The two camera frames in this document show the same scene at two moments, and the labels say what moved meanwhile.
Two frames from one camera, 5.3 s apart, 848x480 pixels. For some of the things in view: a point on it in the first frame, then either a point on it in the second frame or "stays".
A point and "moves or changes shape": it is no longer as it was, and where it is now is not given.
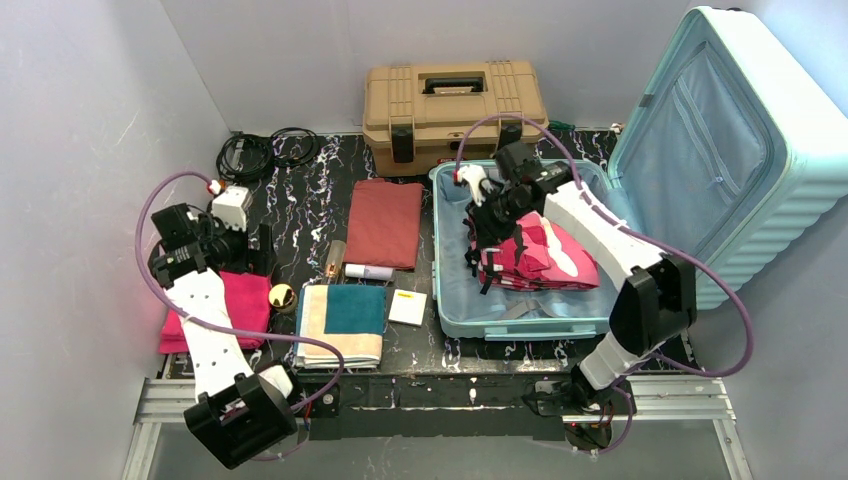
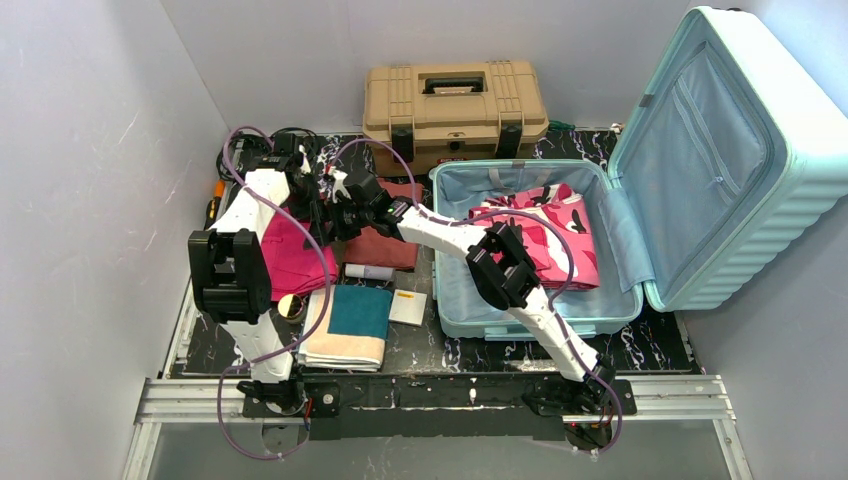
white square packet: x=408 y=306 stays
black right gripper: x=483 y=216 -> x=337 y=221
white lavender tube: x=369 y=272 stays
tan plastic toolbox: x=416 y=116 stays
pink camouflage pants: x=553 y=260 stays
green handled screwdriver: x=559 y=125 stays
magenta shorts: x=249 y=303 moves or changes shape
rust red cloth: x=384 y=224 stays
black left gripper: x=263 y=245 -> x=309 y=192
